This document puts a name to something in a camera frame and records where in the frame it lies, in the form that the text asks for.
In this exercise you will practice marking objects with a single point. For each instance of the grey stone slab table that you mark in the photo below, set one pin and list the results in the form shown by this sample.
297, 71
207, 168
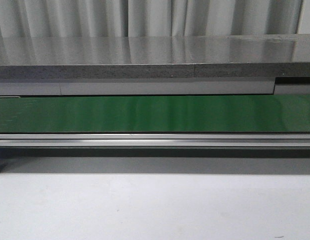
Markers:
275, 55

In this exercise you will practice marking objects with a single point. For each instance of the green conveyor belt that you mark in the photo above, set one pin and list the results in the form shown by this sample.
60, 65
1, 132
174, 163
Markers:
158, 113

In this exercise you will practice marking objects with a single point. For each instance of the white pleated curtain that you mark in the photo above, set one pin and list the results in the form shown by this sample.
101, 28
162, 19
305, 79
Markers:
155, 18

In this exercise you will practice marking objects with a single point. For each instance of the grey conveyor back rail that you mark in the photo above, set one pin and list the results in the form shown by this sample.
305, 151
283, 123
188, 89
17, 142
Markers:
155, 86

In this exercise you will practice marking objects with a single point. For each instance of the aluminium conveyor front rail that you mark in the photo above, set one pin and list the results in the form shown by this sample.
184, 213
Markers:
161, 140

